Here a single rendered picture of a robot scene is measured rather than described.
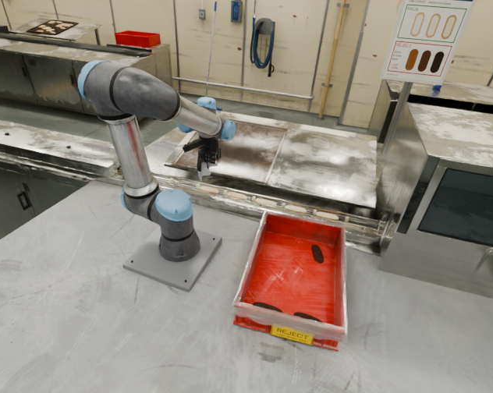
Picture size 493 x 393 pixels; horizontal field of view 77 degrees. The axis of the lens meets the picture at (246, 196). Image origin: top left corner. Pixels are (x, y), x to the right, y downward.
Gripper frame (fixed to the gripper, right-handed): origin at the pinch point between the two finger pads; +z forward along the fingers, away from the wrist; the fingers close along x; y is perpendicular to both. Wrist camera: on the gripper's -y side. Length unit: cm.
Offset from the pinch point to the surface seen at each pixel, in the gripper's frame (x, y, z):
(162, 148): 36, -43, 11
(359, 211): 14, 73, 11
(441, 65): 84, 101, -44
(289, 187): 11.2, 39.3, 4.5
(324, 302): -44, 62, 11
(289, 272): -35, 49, 11
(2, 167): -9, -116, 17
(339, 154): 45, 60, -2
